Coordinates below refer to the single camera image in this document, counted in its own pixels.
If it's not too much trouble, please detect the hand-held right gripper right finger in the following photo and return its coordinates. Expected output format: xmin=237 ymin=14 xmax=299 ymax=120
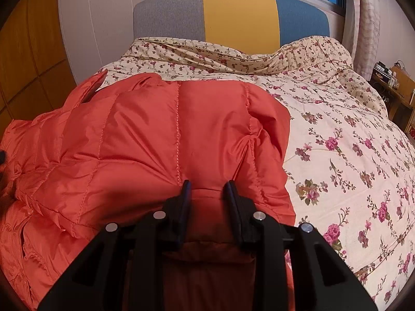
xmin=225 ymin=180 xmax=378 ymax=311

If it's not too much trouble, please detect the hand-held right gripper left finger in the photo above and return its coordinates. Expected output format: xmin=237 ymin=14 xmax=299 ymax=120
xmin=37 ymin=180 xmax=192 ymax=311

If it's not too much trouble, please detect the orange down jacket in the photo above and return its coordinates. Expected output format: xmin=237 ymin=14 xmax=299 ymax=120
xmin=0 ymin=70 xmax=296 ymax=311

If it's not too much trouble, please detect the wooden wardrobe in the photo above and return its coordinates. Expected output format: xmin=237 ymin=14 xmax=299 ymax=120
xmin=0 ymin=0 xmax=77 ymax=132

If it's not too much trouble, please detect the floral quilt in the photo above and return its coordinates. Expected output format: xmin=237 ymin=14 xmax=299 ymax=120
xmin=96 ymin=35 xmax=415 ymax=306

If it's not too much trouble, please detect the grey yellow blue headboard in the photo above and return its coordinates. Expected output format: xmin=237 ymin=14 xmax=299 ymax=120
xmin=133 ymin=0 xmax=331 ymax=50

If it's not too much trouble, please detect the wooden bedside table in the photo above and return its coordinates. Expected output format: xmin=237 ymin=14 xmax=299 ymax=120
xmin=370 ymin=61 xmax=415 ymax=134

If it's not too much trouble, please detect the patterned beige curtain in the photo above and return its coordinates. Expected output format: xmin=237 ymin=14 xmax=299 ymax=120
xmin=341 ymin=0 xmax=382 ymax=81

